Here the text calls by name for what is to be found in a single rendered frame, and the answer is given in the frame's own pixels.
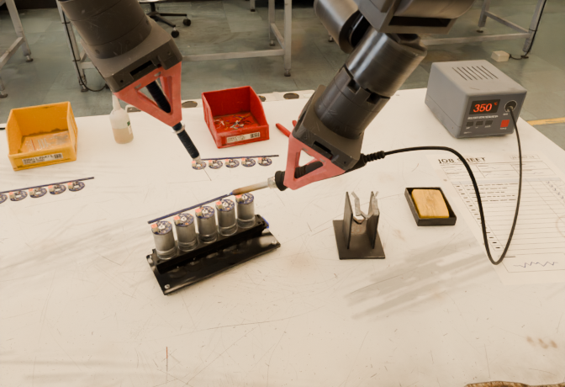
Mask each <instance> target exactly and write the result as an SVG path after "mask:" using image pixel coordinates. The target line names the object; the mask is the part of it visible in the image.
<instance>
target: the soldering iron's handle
mask: <svg viewBox="0 0 565 387"><path fill-rule="evenodd" d="M384 157H385V155H384V151H377V152H373V153H370V154H366V155H364V153H361V155H360V159H359V160H358V162H357V163H356V164H355V165H354V166H353V168H352V169H348V170H347V171H345V172H344V173H342V174H340V175H343V174H345V173H348V172H352V171H354V170H357V169H359V168H362V167H365V166H366V165H367V163H368V162H374V160H375V161H377V160H381V158H382V159H384ZM322 166H323V163H322V162H320V161H317V162H312V163H310V164H309V165H304V166H301V167H295V172H294V177H295V178H297V179H298V178H301V177H302V176H304V175H306V174H308V173H310V172H312V171H314V170H316V169H318V168H320V167H322ZM340 175H336V176H334V177H338V176H340ZM284 176H285V171H281V170H279V171H276V172H275V176H274V178H275V183H276V185H277V188H278V189H279V190H280V191H285V190H286V189H287V188H288V187H286V186H285V185H284V184H283V182H284ZM334 177H331V178H334ZM326 179H328V178H326Z"/></svg>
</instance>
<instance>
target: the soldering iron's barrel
mask: <svg viewBox="0 0 565 387"><path fill-rule="evenodd" d="M264 188H270V189H273V188H277V185H276V183H275V178H274V177H272V178H268V179H267V181H265V182H262V183H256V184H252V185H249V186H246V187H243V188H237V189H233V191H232V194H233V195H234V196H236V195H241V194H246V193H249V192H253V191H257V190H260V189H264Z"/></svg>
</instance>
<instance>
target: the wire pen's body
mask: <svg viewBox="0 0 565 387"><path fill-rule="evenodd" d="M156 82H157V83H158V84H157V83H156ZM158 85H159V86H160V87H159V86H158ZM146 88H147V90H148V91H149V93H150V95H151V96H152V97H153V99H154V100H155V102H156V104H157V105H158V107H159V108H160V109H162V110H163V111H165V112H166V113H170V112H171V105H170V104H169V102H170V100H169V99H168V97H167V96H166V94H165V92H164V91H163V89H162V87H161V85H160V83H159V82H158V81H157V80H155V81H153V82H151V83H150V84H148V85H146ZM163 93H164V94H165V95H164V94H163ZM165 96H166V97H165ZM166 98H167V99H166ZM167 100H168V101H169V102H168V101H167ZM185 127H186V125H185V124H184V123H183V122H179V123H178V124H176V125H174V126H172V127H171V132H172V133H173V134H176V135H177V137H178V138H179V140H180V141H181V143H182V144H183V146H184V147H185V149H186V150H187V153H188V154H189V156H190V157H191V158H197V157H198V156H199V154H200V153H199V151H198V149H197V147H196V146H195V145H194V143H193V141H192V139H191V138H190V136H189V135H188V133H187V132H186V130H185Z"/></svg>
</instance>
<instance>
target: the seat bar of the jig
mask: <svg viewBox="0 0 565 387"><path fill-rule="evenodd" d="M235 219H236V229H237V230H236V232H235V233H234V234H232V235H230V236H223V235H221V234H219V229H218V225H216V227H217V234H218V238H217V239H216V240H215V241H213V242H210V243H203V242H201V241H200V240H199V239H198V233H196V235H197V240H198V245H197V247H196V248H194V249H193V250H191V251H187V252H185V251H182V250H180V249H179V248H178V243H177V240H176V241H175V242H176V247H177V254H176V255H175V256H174V257H172V258H169V259H160V258H159V257H158V256H157V253H156V249H155V248H154V249H152V252H153V254H151V259H152V262H153V263H154V265H155V267H156V270H157V271H158V270H161V269H163V268H166V267H169V266H171V265H173V264H176V263H178V262H181V261H184V260H186V259H189V258H190V257H194V256H197V255H198V254H201V253H204V252H207V251H209V250H212V249H214V248H216V247H220V246H222V245H224V244H226V243H229V242H231V241H234V240H237V239H240V238H241V237H244V236H248V235H250V234H252V233H254V232H257V231H260V230H262V229H263V223H262V222H261V221H260V219H259V218H258V217H257V216H256V214H255V224H254V225H253V226H252V227H250V228H241V227H239V226H238V225H237V218H235Z"/></svg>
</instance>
